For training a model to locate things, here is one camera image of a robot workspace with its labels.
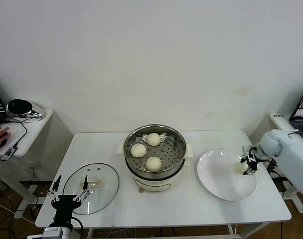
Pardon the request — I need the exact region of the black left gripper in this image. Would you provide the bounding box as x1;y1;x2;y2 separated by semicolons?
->
47;175;91;228

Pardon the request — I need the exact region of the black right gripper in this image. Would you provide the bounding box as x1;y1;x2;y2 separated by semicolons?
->
239;155;260;176

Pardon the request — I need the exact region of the white steamed baozi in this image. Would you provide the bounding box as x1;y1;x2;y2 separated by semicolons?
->
147;132;161;146
130;143;147;158
234;161;247;175
145;156;162;173

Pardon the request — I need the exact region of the round glass pot lid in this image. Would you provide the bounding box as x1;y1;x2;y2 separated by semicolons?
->
62;163;120;215

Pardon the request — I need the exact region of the perforated steel steamer basket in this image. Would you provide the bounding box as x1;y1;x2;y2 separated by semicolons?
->
116;123;194;180

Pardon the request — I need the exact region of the round white plate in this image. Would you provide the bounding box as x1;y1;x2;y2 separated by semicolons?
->
196;149;257;202

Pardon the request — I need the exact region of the white side table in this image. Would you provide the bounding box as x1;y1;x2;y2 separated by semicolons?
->
269;112;303;214
0;109;53;220

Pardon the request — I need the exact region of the grey usb hub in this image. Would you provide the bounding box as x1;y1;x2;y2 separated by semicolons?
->
0;146;19;161

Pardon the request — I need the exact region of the white electric cooker base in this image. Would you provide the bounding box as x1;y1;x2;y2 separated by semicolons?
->
121;154;192;194

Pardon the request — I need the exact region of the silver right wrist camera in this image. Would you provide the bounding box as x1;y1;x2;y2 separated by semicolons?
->
242;145;257;162

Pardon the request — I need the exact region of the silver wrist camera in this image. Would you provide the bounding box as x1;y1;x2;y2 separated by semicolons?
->
41;227;62;239
242;145;257;162

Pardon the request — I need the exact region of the black laptop charger cable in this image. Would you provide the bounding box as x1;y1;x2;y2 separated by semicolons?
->
266;129;301;179

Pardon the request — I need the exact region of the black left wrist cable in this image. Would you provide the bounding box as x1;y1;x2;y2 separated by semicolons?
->
71;216;84;239

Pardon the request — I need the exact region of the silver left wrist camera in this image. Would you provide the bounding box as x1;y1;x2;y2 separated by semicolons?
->
41;227;62;239

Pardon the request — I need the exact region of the thin black hub cable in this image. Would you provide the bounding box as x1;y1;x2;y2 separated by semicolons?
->
1;119;27;148

